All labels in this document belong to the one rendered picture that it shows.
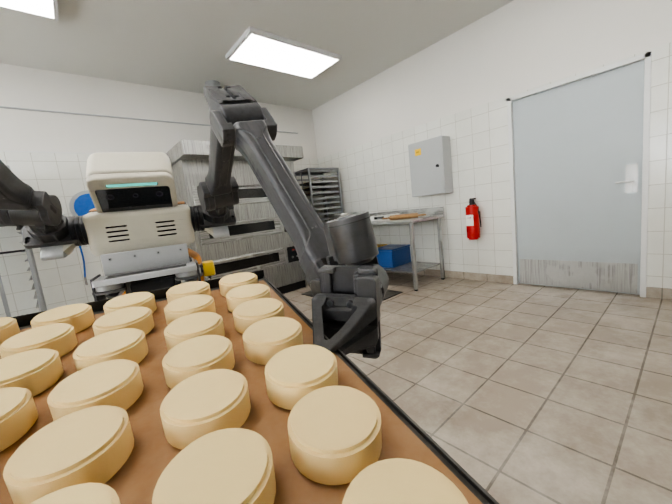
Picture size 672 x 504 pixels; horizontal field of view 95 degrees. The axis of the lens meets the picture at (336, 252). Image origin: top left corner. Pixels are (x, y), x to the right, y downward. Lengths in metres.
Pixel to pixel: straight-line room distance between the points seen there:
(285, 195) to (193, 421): 0.39
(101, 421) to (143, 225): 0.88
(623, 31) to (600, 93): 0.47
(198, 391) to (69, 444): 0.06
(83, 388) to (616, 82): 3.97
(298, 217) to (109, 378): 0.33
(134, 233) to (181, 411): 0.90
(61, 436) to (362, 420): 0.16
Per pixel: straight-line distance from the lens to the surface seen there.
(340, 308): 0.32
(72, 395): 0.27
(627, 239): 3.91
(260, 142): 0.60
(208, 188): 0.96
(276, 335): 0.27
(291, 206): 0.51
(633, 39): 4.00
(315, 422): 0.18
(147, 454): 0.23
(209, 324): 0.31
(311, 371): 0.22
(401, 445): 0.20
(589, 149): 3.92
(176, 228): 1.08
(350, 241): 0.38
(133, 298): 0.43
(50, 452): 0.23
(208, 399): 0.22
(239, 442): 0.18
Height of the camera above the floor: 1.09
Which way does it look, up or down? 8 degrees down
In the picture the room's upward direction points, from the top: 7 degrees counter-clockwise
